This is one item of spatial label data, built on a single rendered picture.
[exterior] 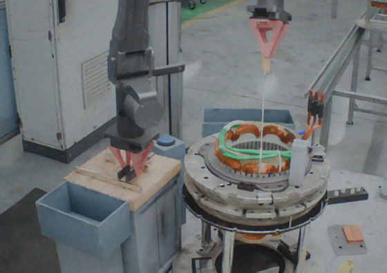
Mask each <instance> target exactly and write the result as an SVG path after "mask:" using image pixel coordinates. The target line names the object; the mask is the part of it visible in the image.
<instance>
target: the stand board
mask: <svg viewBox="0 0 387 273"><path fill-rule="evenodd" d="M105 153H108V154H111V155H113V154H112V152H111V151H110V149H109V148H106V149H105V150H104V151H103V152H100V153H99V154H97V155H96V156H95V157H94V158H92V159H91V160H89V161H88V162H86V163H85V164H83V165H82V166H80V167H81V168H84V169H88V170H90V171H94V172H97V173H100V174H104V175H105V176H110V177H112V178H117V173H118V171H119V170H121V169H122V167H121V165H120V163H119V162H118V161H117V159H116V164H115V163H112V162H108V161H105V156H104V154H105ZM121 154H122V158H123V159H124V162H125V164H126V155H125V150H121ZM146 164H147V165H149V168H150V173H146V172H142V174H141V175H140V176H138V177H137V176H136V177H134V179H132V180H131V181H129V183H132V184H135V185H138V186H141V187H142V193H138V192H135V191H131V190H129V189H125V188H122V187H118V186H115V185H112V184H109V183H107V182H103V181H100V180H96V179H94V178H91V177H88V176H85V175H83V174H80V173H77V172H75V171H73V172H72V173H70V174H69V175H68V176H66V177H65V178H64V181H66V180H69V181H71V182H75V183H77V184H80V185H83V186H86V187H89V188H92V189H95V190H98V191H101V192H104V193H106V194H110V195H112V196H116V197H118V198H122V199H125V200H128V201H129V209H130V210H131V211H135V210H136V209H138V208H139V207H140V206H141V205H142V204H144V203H145V202H146V201H147V200H148V199H149V198H151V197H152V196H153V194H154V193H156V192H157V191H159V190H160V189H161V188H162V187H163V186H164V185H165V184H166V183H167V182H169V181H170V180H171V179H172V178H173V177H174V176H176V175H177V173H178V172H179V171H181V170H182V162H181V161H180V160H175V159H173V158H168V157H164V156H159V155H156V154H155V155H154V156H153V157H152V159H150V160H149V161H148V162H147V163H146ZM117 179H118V178H117Z"/></svg>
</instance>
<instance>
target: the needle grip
mask: <svg viewBox="0 0 387 273"><path fill-rule="evenodd" d="M264 46H265V49H267V46H268V43H264ZM261 60H262V63H261V72H262V73H269V72H270V56H269V57H264V56H262V55H261Z"/></svg>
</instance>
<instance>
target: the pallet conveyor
mask: <svg viewBox="0 0 387 273"><path fill-rule="evenodd" d="M379 10H380V7H379V8H377V7H372V9H371V12H370V13H371V16H370V19H374V20H375V19H376V17H380V21H384V19H386V21H387V15H384V12H385V8H381V14H377V13H378V11H379ZM366 12H367V10H366V9H365V10H364V12H363V13H362V15H361V16H360V18H358V20H361V19H362V18H363V17H364V15H365V13H366ZM356 27H357V25H356V24H354V26H353V27H352V29H351V30H350V32H349V33H348V34H347V35H346V36H345V38H344V40H343V41H342V42H341V43H340V45H339V46H338V48H337V49H336V50H335V52H334V53H333V54H332V56H331V57H330V59H329V60H328V61H327V63H326V65H324V67H323V68H322V69H321V71H320V73H319V74H318V76H316V77H315V79H314V81H313V82H312V83H311V85H310V86H309V88H307V91H306V92H305V93H304V97H303V98H304V99H306V98H307V97H308V95H309V94H310V92H309V89H310V90H312V89H313V88H314V87H315V86H316V84H317V83H318V82H319V80H320V78H321V77H322V75H323V74H324V73H325V71H326V70H327V68H328V67H329V65H331V62H332V61H333V60H334V58H335V57H336V56H337V53H339V51H340V50H341V48H342V47H343V45H344V44H345V43H346V41H347V40H348V38H349V36H350V34H352V32H353V30H354V29H355V28H356ZM367 31H368V30H367V29H364V28H361V27H359V28H358V29H357V31H356V33H355V34H354V35H353V37H352V39H351V40H350V42H349V43H348V44H347V46H346V47H345V50H343V52H342V53H341V54H340V57H339V58H338V59H337V61H336V63H334V66H333V67H332V68H331V70H330V72H329V73H328V74H327V75H326V78H325V79H324V80H323V82H322V84H320V87H319V88H318V89H317V91H318V92H319V93H318V94H319V96H318V101H319V102H321V97H320V93H321V92H322V93H325V95H324V98H323V103H324V107H323V118H322V124H321V131H320V137H319V145H321V146H324V147H325V149H326V150H327V145H328V135H329V129H330V119H331V108H332V98H333V95H336V96H340V97H347V98H350V101H349V106H348V120H347V121H346V124H347V125H346V127H348V128H350V127H351V125H352V124H353V121H352V119H353V115H354V111H358V112H362V113H369V114H373V115H380V116H386V117H387V112H385V111H378V110H373V109H364V108H361V107H358V106H357V103H356V102H355V100H363V101H366V102H373V103H377V104H384V105H387V98H384V97H377V96H374V95H366V94H362V93H356V89H357V77H358V72H359V56H360V51H361V50H360V47H361V45H367V46H368V48H369V49H368V61H367V64H366V65H367V69H366V78H365V80H370V70H379V71H383V72H387V68H378V67H376V66H374V65H373V64H372V62H371V61H372V51H373V47H377V48H378V49H377V52H378V53H380V52H381V48H387V41H384V39H383V37H382V33H383V32H379V37H378V43H375V42H374V34H375V31H374V30H370V36H369V40H370V41H364V40H362V39H363V38H364V36H365V35H366V33H367ZM382 43H386V44H382ZM352 58H353V59H354V60H353V65H352V78H351V80H352V82H351V87H350V91H343V90H339V89H335V88H336V85H337V84H338V83H339V80H340V79H341V76H342V75H343V72H345V70H346V67H348V64H349V63H350V61H351V59H352Z"/></svg>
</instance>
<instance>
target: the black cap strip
mask: <svg viewBox="0 0 387 273"><path fill-rule="evenodd" d="M351 189H354V194H351V193H350V192H351ZM335 191H338V192H339V193H338V196H335V195H334V193H335ZM328 194H329V199H328V204H327V205H333V204H341V203H349V202H354V201H362V200H368V192H367V191H366V190H365V188H364V187H361V190H360V191H357V187H354V188H346V189H345V193H344V194H343V193H341V189H339V190H331V191H328Z"/></svg>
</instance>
